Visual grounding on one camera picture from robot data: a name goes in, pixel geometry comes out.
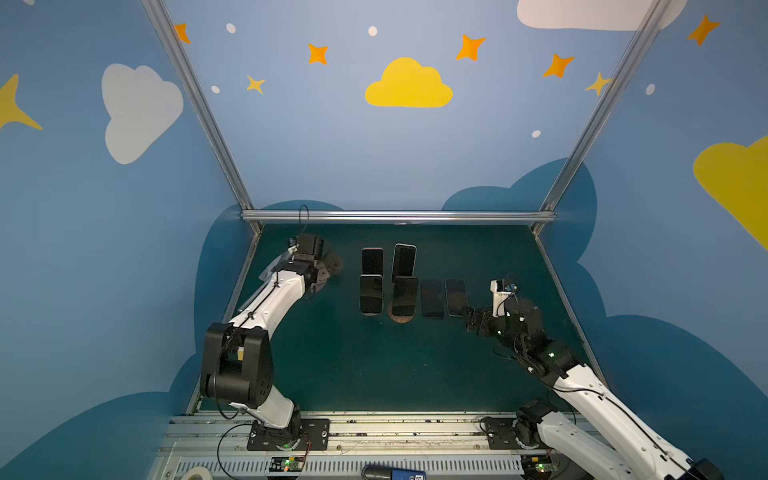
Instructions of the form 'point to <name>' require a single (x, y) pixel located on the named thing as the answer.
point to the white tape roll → (198, 470)
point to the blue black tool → (383, 472)
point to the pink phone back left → (372, 261)
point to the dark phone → (404, 297)
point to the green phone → (371, 294)
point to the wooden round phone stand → (399, 318)
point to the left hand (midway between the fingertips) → (316, 271)
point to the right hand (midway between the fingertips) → (480, 305)
